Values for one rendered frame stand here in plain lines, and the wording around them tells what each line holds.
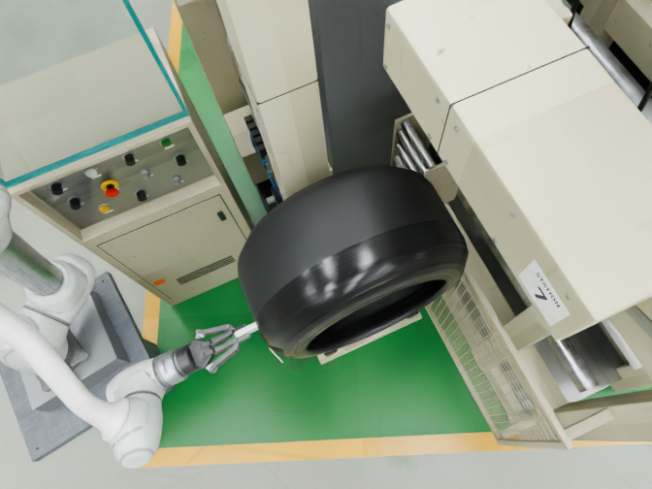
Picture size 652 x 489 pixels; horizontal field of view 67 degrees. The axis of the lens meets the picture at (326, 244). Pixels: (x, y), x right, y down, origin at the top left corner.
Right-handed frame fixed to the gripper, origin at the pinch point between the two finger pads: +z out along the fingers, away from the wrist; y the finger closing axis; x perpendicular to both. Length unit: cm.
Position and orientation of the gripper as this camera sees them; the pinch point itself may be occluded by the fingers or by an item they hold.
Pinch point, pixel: (247, 330)
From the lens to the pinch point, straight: 135.7
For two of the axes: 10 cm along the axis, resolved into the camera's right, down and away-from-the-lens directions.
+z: 9.0, -4.4, -0.4
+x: 1.9, 3.0, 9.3
